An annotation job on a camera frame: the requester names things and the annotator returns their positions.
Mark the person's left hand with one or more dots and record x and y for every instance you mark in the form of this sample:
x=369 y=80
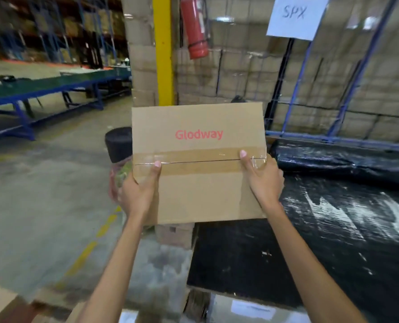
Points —
x=139 y=198

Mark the person's right hand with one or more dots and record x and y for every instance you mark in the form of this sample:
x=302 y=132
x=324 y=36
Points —
x=267 y=188

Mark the cardboard box with red print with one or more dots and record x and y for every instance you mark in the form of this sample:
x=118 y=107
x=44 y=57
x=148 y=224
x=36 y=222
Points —
x=199 y=195

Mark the person's left forearm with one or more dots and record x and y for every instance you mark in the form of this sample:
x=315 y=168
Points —
x=108 y=282

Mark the person's right forearm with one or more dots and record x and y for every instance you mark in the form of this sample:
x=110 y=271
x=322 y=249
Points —
x=307 y=265

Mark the green plastic bag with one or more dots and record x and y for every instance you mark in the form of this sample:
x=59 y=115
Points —
x=123 y=173

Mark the black mesh roll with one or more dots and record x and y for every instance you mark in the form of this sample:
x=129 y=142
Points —
x=118 y=144

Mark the large white paper sticker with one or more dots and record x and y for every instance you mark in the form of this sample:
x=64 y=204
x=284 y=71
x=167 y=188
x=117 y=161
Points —
x=253 y=310

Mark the yellow steel column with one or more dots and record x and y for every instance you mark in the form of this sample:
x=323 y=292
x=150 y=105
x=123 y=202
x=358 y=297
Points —
x=163 y=47

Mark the white paper sign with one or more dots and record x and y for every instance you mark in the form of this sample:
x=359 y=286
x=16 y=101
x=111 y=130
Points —
x=297 y=26

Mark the red fire extinguisher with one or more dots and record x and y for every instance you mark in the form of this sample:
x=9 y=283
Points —
x=194 y=26

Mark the warehouse shelving with goods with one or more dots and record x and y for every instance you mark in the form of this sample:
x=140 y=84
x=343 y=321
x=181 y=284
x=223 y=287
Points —
x=68 y=26

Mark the wall of wrapped stacked cartons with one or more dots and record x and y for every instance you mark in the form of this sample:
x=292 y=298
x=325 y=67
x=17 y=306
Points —
x=240 y=73

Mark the blue frame green table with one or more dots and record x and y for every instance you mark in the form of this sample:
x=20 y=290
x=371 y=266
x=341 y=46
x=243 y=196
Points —
x=51 y=85

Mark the blue metal cage frame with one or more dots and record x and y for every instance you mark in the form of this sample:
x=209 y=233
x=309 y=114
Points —
x=364 y=63

